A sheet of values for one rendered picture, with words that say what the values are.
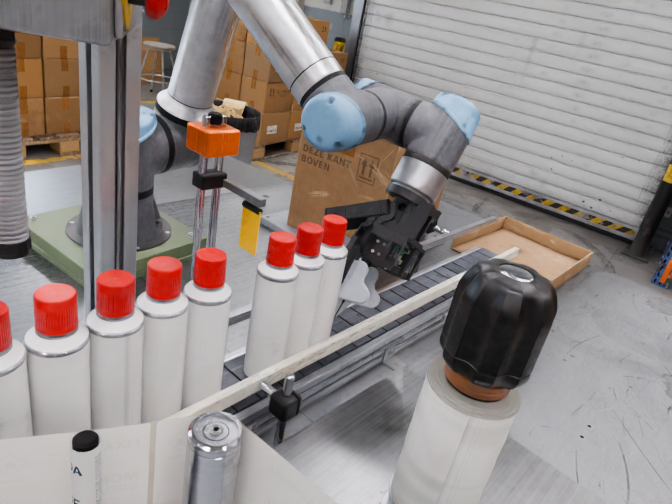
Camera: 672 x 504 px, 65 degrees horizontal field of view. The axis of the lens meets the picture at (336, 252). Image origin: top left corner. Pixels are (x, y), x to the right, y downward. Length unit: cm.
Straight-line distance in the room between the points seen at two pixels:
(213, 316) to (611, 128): 440
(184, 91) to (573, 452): 87
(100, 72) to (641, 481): 85
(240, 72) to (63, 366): 417
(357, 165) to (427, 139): 35
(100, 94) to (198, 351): 28
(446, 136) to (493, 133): 426
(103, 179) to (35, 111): 350
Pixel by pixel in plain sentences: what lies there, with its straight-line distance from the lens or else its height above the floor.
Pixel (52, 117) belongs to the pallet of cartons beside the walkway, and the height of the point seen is 26.
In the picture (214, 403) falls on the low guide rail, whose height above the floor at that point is 91.
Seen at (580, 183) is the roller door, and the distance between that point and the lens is 489.
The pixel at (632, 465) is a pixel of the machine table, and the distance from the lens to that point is 92.
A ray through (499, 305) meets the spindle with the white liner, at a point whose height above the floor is 116.
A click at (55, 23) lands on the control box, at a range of 45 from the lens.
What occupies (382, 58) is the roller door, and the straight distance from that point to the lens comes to 552.
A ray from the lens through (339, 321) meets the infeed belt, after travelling 87.
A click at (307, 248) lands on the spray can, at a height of 106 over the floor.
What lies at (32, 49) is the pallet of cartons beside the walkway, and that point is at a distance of 404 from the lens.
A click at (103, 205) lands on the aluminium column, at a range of 63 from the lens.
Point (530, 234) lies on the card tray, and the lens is 161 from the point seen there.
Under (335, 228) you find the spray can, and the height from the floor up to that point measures 108.
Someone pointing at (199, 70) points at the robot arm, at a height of 119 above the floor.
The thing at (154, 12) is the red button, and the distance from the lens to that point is 46.
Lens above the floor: 135
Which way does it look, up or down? 25 degrees down
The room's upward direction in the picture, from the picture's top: 12 degrees clockwise
